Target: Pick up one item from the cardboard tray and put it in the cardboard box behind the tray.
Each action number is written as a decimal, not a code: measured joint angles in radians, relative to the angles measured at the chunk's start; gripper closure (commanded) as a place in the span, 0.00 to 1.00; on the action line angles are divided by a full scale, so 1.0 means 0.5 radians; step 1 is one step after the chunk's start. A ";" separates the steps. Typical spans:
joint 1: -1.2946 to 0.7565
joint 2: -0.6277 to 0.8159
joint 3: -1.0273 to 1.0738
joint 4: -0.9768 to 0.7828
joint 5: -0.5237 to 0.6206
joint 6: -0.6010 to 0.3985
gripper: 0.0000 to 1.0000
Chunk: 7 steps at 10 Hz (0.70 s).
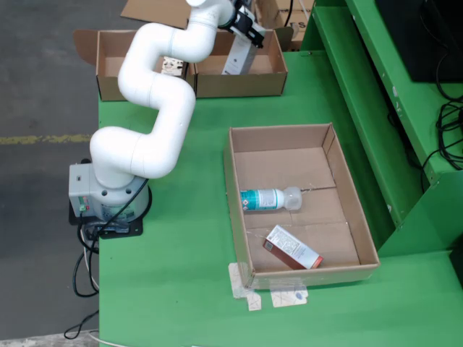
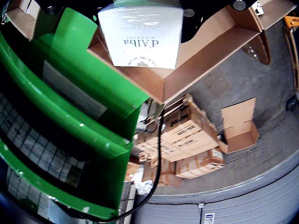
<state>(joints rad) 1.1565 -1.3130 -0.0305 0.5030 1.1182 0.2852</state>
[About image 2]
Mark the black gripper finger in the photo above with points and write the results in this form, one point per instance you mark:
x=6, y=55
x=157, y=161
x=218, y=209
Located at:
x=77, y=3
x=198, y=14

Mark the white d'Alba carton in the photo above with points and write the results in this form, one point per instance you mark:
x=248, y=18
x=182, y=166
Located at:
x=142, y=35

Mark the open floor cardboard box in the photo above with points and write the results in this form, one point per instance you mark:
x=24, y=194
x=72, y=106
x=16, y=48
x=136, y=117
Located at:
x=240, y=135

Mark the yellow metal machine part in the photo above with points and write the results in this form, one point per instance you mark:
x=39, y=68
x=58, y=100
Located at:
x=292, y=21

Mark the green metal shelf unit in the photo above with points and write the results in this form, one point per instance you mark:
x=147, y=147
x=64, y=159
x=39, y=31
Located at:
x=77, y=112

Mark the stacked floor cartons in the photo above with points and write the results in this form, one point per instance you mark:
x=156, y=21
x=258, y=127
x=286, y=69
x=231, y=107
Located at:
x=191, y=140

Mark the crumpled white wrapping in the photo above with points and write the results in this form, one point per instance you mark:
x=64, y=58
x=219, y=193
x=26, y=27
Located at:
x=143, y=184

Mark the blue white wall sticker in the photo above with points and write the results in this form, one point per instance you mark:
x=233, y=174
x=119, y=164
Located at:
x=210, y=218

